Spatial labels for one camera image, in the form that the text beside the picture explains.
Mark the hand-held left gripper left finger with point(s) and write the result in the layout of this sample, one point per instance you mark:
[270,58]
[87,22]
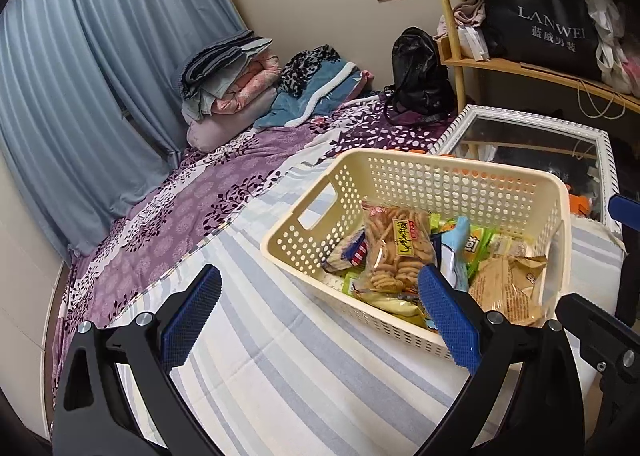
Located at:
[192,316]

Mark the white plastic bag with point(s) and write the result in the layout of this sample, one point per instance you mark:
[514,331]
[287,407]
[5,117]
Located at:
[617,51]

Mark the lilac folded quilt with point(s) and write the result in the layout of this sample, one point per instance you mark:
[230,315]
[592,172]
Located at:
[220,128]

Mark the brown snack packet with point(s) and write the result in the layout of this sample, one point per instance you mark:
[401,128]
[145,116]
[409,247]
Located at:
[510,286]

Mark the yellow biscuit packet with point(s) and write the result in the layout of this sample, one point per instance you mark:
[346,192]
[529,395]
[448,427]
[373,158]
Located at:
[395,307]

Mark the purple floral bedsheet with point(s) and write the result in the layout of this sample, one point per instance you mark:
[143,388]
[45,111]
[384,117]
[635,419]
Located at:
[200,186]

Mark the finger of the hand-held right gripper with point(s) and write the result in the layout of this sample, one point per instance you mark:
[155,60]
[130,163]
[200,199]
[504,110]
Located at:
[625,213]
[595,331]

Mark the pink cloth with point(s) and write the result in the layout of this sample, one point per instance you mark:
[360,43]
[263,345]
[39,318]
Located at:
[465,13]

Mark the blue fleece blanket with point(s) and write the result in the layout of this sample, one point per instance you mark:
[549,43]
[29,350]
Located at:
[320,96]

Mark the light blue snack packet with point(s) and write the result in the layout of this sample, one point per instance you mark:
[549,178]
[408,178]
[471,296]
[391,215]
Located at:
[452,248]

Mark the bamboo shelf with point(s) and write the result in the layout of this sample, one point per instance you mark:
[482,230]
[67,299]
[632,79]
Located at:
[450,1]

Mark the blue cracker packet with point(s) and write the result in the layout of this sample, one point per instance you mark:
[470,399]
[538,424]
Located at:
[350,253]

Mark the leopard print cloth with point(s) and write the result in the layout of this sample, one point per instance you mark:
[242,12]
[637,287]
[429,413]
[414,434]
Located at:
[305,68]

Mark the white wardrobe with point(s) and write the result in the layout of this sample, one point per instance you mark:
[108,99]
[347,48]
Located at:
[25,286]

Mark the black shopping bag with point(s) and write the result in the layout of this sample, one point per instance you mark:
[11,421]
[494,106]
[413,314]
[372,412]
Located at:
[540,21]

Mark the pink folded quilt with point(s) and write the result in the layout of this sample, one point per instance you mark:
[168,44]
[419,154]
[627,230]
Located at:
[250,83]

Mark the pale grey folded sheet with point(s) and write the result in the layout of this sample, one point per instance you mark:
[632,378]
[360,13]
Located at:
[200,103]

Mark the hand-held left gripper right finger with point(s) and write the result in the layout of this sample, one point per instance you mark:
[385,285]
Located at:
[447,321]

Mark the black backpack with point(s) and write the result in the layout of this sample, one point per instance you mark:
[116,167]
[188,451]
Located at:
[417,76]

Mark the lime green snack packet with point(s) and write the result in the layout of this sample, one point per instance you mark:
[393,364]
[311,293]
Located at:
[442,223]

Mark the cream perforated plastic basket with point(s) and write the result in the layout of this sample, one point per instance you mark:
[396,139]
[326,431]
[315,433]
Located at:
[400,176]

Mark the dark grey folded blanket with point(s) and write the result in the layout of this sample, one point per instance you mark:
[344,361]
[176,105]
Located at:
[215,58]

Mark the white framed mirror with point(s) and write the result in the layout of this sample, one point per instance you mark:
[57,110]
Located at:
[525,156]

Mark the clear fried twists packet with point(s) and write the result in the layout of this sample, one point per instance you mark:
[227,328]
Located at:
[390,251]

